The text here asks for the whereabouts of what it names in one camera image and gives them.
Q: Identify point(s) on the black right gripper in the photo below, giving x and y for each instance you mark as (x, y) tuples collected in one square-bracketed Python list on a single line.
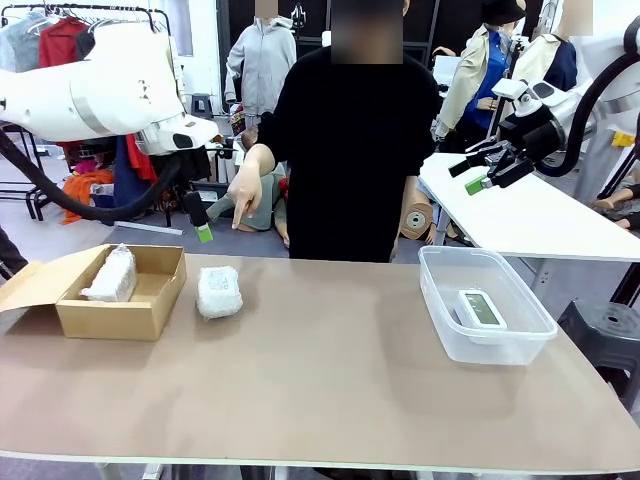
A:
[(537, 132)]

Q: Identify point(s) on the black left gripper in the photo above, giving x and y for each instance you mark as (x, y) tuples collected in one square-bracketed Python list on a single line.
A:
[(197, 165)]

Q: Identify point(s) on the bubble-wrapped clock with visible display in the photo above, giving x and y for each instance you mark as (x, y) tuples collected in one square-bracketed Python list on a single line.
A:
[(220, 295)]

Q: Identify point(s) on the bubble-wrapped clock with hidden display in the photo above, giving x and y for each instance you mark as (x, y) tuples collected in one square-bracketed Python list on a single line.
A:
[(112, 280)]

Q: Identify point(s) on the unwrapped white digital clock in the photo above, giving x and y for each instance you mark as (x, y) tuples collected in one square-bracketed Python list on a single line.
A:
[(480, 307)]

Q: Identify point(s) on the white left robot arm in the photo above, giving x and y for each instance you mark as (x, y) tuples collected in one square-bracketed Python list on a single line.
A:
[(100, 95)]

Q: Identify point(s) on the person's right forearm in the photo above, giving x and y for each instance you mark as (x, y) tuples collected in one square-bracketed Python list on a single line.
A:
[(260, 160)]

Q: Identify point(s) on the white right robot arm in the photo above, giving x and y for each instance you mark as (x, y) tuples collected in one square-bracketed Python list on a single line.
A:
[(615, 125)]

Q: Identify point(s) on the person's right hand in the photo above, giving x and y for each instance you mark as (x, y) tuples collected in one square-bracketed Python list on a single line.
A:
[(247, 192)]

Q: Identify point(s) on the white side table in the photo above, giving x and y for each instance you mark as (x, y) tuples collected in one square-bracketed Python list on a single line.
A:
[(525, 215)]

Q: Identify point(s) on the floor mannequin in grey clothes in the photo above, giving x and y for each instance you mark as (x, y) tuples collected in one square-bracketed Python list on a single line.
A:
[(274, 195)]

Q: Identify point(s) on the brown paper roll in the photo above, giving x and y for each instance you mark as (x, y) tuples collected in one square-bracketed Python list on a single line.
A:
[(417, 220)]

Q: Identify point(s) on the small dark stool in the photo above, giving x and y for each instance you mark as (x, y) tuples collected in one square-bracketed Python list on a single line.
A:
[(201, 105)]

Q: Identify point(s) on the orange cloth pile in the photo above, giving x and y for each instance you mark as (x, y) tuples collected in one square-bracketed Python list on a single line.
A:
[(82, 192)]

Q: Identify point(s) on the yellow sign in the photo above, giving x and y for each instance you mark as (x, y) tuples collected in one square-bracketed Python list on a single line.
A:
[(622, 139)]

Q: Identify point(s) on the brown cardboard box with flap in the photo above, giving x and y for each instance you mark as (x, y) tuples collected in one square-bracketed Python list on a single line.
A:
[(120, 320)]

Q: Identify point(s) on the person in black sweater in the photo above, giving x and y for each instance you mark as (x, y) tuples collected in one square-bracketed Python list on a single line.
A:
[(350, 150)]

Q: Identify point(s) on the clear plastic bin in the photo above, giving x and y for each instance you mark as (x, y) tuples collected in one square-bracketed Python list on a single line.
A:
[(490, 352)]

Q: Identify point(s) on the dark clothed bystander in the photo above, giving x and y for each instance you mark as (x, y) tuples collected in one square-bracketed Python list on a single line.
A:
[(10, 255)]

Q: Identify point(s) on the black plastic stool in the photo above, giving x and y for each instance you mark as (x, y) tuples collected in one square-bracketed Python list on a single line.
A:
[(605, 330)]

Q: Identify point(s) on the red hanging garment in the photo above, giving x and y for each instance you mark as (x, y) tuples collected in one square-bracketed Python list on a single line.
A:
[(60, 42)]

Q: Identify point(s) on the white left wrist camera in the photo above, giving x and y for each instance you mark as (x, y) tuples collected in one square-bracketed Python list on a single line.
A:
[(220, 149)]

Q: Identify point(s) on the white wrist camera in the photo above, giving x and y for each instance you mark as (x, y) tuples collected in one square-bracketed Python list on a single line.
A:
[(220, 149), (510, 91)]

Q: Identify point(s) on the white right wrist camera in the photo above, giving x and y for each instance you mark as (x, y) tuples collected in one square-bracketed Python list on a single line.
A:
[(510, 91)]

